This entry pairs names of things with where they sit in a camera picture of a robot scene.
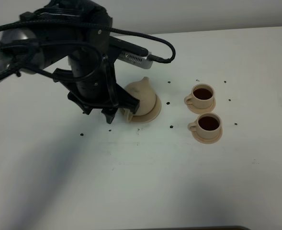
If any beige cup saucer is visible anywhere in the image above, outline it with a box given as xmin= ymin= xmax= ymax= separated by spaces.
xmin=192 ymin=129 xmax=223 ymax=144
xmin=187 ymin=99 xmax=216 ymax=115

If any beige teapot saucer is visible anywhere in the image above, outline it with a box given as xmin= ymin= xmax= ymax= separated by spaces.
xmin=130 ymin=95 xmax=162 ymax=124

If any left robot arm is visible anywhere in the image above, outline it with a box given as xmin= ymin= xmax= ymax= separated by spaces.
xmin=0 ymin=0 xmax=145 ymax=123

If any near beige teacup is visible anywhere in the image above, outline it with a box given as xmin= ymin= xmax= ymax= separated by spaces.
xmin=188 ymin=113 xmax=222 ymax=140

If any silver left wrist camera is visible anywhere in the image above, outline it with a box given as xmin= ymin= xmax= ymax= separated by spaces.
xmin=108 ymin=35 xmax=154 ymax=70

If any beige clay teapot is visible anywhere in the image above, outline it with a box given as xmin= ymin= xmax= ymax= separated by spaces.
xmin=122 ymin=77 xmax=156 ymax=123

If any beige teacup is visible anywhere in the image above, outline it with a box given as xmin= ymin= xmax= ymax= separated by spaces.
xmin=188 ymin=113 xmax=222 ymax=140
xmin=184 ymin=84 xmax=214 ymax=109

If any black braided cable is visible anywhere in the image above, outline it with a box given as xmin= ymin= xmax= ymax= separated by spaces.
xmin=0 ymin=20 xmax=176 ymax=82

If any far beige cup saucer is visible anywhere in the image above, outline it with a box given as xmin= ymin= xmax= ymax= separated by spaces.
xmin=187 ymin=99 xmax=216 ymax=115

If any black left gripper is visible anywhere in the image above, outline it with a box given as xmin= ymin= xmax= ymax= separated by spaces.
xmin=53 ymin=48 xmax=140 ymax=124

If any far beige teacup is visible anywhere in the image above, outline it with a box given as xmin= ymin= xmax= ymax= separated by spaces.
xmin=184 ymin=84 xmax=214 ymax=109

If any black smooth cable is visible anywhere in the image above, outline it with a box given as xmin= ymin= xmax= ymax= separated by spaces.
xmin=0 ymin=42 xmax=103 ymax=83

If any near beige cup saucer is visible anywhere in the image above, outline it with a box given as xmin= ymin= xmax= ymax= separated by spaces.
xmin=192 ymin=129 xmax=223 ymax=144

